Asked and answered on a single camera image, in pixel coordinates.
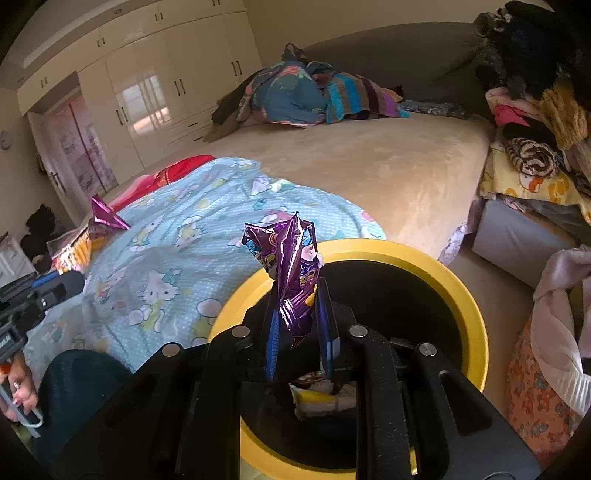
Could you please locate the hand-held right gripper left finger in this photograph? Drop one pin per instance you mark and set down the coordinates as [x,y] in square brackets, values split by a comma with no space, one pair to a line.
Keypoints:
[272,341]

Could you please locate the person's left hand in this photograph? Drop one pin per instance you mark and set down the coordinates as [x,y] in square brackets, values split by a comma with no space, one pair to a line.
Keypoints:
[18,392]

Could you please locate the pink cloth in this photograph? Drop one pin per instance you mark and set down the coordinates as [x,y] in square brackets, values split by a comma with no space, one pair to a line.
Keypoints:
[508,108]

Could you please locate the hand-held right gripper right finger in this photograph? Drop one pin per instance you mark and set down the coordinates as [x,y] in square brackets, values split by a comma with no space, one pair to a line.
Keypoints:
[326,337]

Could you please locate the dark grey furry garment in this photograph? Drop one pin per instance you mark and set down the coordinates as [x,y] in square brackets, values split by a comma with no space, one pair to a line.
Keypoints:
[498,60]

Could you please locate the orange floral laundry basket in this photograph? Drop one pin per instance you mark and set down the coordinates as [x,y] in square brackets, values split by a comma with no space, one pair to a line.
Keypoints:
[535,397]

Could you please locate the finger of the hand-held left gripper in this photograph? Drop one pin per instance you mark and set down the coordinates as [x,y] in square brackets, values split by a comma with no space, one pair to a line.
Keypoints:
[46,278]
[64,288]

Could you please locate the black garment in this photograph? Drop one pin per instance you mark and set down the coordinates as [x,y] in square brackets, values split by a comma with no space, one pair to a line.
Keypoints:
[549,41]

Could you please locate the dark patterned cloth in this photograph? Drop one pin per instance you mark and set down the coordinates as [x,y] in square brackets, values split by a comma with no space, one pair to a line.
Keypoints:
[434,110]

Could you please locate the orange snack packet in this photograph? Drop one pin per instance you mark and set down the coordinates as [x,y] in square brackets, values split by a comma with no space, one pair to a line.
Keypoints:
[74,247]

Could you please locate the striped blanket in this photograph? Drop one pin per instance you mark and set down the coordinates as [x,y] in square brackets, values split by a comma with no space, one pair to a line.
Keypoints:
[364,97]

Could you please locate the white drawer cabinet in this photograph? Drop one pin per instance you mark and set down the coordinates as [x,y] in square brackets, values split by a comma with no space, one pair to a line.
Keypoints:
[14,258]

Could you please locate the black plush toy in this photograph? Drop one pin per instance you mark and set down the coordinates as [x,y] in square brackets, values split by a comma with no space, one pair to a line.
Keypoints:
[39,235]

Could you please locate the purple foil snack wrapper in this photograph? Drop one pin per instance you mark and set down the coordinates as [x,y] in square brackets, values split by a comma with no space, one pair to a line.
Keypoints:
[295,277]

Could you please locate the blue floral quilt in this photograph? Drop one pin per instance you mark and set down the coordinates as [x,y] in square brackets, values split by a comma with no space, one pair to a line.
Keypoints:
[286,97]

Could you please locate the dark brown cloth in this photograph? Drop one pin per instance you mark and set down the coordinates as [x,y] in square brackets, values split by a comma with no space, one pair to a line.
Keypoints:
[226,115]

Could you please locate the beige bed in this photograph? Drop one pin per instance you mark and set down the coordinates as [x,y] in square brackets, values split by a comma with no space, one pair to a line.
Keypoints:
[369,175]

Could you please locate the door with pink cat pictures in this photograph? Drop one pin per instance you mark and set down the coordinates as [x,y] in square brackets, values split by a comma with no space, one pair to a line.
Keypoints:
[78,147]

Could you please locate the yellow round waste bin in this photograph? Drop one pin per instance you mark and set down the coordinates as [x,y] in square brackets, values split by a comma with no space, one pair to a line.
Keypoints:
[415,254]

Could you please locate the brown striped knit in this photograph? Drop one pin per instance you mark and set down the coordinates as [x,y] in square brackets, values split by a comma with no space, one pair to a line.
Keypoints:
[531,157]

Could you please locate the red blanket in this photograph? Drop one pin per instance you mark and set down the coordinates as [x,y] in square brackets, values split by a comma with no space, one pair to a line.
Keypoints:
[184,168]

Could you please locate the cream wardrobe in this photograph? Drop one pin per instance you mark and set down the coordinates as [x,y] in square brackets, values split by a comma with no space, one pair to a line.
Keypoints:
[147,78]

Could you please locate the grey headboard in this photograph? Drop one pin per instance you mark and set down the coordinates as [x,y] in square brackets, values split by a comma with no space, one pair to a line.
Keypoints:
[397,55]

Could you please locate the person's dark green trouser leg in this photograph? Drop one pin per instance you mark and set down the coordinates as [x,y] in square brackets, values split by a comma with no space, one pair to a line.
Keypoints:
[83,392]

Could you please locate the yellow printed blanket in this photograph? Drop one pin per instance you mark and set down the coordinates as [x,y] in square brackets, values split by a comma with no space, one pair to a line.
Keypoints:
[545,189]

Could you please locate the light blue cat print blanket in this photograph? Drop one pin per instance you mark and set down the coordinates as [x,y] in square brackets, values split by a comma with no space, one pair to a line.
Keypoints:
[184,240]

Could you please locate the yellow knit garment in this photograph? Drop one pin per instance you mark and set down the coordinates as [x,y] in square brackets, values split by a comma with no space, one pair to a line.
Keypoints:
[568,115]

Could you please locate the grey ottoman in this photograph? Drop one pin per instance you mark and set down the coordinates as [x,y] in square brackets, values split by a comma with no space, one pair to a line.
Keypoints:
[512,235]

